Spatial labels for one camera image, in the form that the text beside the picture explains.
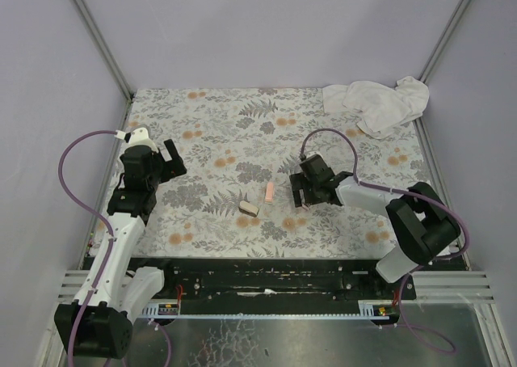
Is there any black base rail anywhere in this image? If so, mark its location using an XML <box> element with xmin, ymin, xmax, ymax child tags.
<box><xmin>122</xmin><ymin>257</ymin><xmax>416</xmax><ymax>301</ymax></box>

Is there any floral patterned table mat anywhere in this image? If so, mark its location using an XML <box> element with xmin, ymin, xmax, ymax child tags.
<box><xmin>128</xmin><ymin>88</ymin><xmax>430</xmax><ymax>259</ymax></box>

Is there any white crumpled cloth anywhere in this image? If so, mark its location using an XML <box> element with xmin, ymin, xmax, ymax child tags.
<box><xmin>322</xmin><ymin>76</ymin><xmax>430</xmax><ymax>139</ymax></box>

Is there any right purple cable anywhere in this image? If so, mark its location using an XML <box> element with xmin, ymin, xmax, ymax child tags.
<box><xmin>300</xmin><ymin>129</ymin><xmax>472</xmax><ymax>259</ymax></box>

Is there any white cable duct strip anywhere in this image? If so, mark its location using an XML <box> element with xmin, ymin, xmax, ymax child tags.
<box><xmin>140</xmin><ymin>300</ymin><xmax>397</xmax><ymax>319</ymax></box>

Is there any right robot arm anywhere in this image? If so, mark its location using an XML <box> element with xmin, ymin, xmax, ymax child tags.
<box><xmin>289</xmin><ymin>154</ymin><xmax>460</xmax><ymax>283</ymax></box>

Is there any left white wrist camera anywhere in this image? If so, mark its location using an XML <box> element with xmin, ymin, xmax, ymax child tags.
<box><xmin>115</xmin><ymin>127</ymin><xmax>159</xmax><ymax>153</ymax></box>

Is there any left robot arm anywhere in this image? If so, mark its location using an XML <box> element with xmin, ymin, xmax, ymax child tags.
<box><xmin>54</xmin><ymin>139</ymin><xmax>187</xmax><ymax>365</ymax></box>

